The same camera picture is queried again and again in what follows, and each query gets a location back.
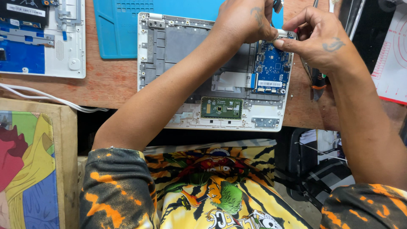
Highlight person's right hand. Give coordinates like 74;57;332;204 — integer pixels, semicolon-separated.
273;6;362;77

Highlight person's left hand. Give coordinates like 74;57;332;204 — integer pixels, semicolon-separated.
212;0;279;45

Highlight silver metal hinge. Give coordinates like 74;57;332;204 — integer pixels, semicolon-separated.
276;29;297;40
148;13;166;29

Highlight blue laptop circuit board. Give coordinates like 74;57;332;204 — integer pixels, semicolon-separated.
251;39;292;95

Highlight metal tweezers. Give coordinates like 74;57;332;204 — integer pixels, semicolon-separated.
300;57;314;84

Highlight black laptop screen panel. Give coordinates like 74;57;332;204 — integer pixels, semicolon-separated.
338;0;367;41

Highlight green touchpad circuit board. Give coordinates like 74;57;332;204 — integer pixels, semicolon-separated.
201;97;244;120

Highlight white laptop palmrest chassis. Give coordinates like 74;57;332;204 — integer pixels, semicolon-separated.
137;12;297;132

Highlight white mat with red print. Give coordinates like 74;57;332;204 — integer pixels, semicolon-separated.
371;12;407;106

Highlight blue silicone repair mat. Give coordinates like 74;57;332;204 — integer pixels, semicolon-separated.
93;0;284;60

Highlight yellow cartoon print shirt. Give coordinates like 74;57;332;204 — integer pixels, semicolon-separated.
79;139;407;229

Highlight white opened laptop base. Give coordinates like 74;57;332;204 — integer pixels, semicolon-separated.
0;0;86;79

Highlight colourful cartoon print pad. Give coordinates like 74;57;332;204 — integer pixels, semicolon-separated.
0;111;60;229

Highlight white flat ribbon cable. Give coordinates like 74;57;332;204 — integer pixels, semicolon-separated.
212;71;255;93

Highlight black orange handled tool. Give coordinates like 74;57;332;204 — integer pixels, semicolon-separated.
311;68;328;102

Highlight white power cable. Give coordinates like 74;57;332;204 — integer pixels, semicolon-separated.
0;83;109;114

